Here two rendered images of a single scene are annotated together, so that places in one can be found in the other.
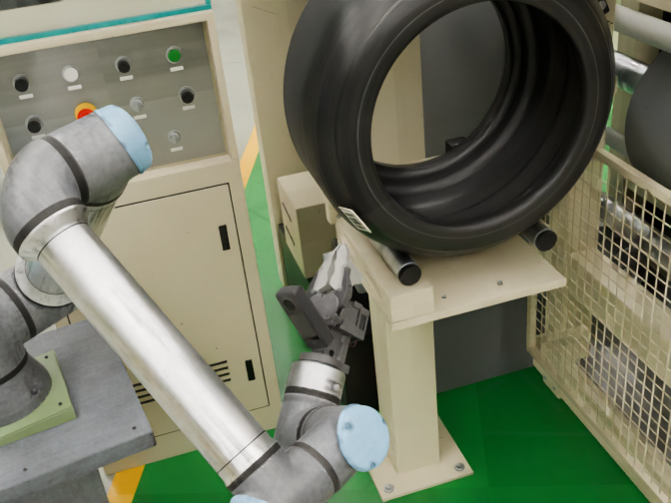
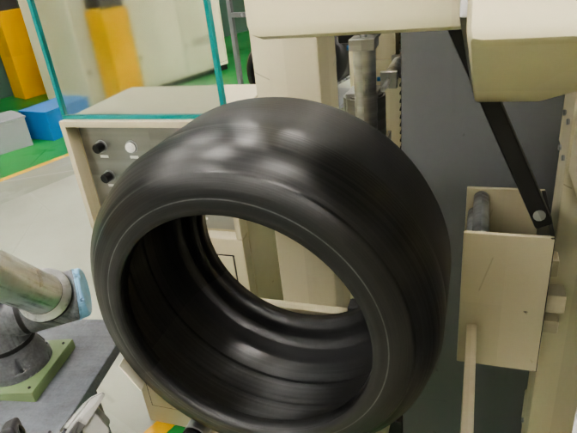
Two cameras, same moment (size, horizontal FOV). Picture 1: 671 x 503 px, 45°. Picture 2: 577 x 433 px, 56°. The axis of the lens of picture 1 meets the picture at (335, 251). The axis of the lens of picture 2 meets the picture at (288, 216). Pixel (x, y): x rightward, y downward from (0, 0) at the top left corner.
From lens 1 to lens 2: 1.08 m
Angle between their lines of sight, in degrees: 30
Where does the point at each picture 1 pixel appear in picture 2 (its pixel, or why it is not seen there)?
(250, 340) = not seen: hidden behind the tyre
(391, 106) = (300, 252)
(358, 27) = (107, 205)
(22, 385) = (11, 364)
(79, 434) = (23, 417)
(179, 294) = not seen: hidden behind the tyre
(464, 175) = (343, 344)
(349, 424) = not seen: outside the picture
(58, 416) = (22, 396)
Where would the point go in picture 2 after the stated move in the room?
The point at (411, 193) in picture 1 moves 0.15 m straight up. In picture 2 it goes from (287, 341) to (279, 283)
